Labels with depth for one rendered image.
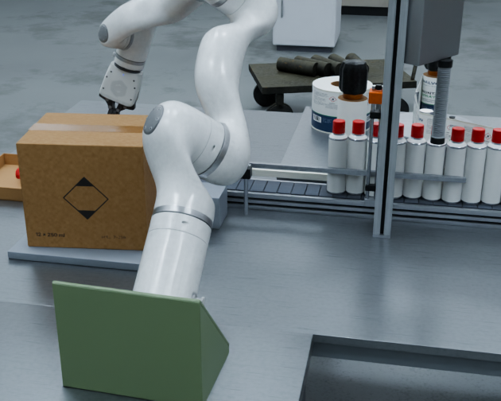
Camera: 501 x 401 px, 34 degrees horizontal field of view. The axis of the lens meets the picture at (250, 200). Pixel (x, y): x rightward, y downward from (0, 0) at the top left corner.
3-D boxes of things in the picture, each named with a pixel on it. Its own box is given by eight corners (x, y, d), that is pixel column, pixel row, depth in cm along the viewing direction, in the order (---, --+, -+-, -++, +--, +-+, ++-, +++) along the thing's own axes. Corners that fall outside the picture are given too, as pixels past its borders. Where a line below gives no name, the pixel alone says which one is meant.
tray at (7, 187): (95, 171, 253) (94, 159, 251) (61, 204, 230) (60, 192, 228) (5, 165, 258) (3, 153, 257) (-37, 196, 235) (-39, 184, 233)
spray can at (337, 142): (345, 188, 228) (349, 118, 220) (344, 195, 223) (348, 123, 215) (327, 187, 229) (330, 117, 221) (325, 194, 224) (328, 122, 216)
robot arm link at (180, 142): (223, 230, 159) (246, 125, 168) (145, 192, 149) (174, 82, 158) (188, 240, 168) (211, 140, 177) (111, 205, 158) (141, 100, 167)
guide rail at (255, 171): (462, 189, 224) (463, 182, 223) (462, 191, 223) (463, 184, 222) (89, 161, 242) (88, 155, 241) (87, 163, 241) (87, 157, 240)
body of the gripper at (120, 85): (106, 58, 220) (96, 95, 225) (141, 73, 219) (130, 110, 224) (116, 52, 226) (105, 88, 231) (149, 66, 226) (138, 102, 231)
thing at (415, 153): (421, 192, 225) (427, 122, 217) (421, 200, 220) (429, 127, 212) (401, 192, 226) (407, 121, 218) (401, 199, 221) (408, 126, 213)
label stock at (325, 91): (381, 124, 280) (384, 83, 275) (348, 138, 266) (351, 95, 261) (333, 112, 292) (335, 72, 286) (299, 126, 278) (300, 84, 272)
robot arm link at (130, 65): (110, 52, 218) (106, 63, 220) (140, 65, 218) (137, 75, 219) (120, 45, 226) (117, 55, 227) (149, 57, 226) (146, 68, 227)
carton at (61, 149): (165, 210, 221) (161, 114, 211) (148, 251, 199) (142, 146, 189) (56, 207, 223) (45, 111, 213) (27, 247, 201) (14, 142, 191)
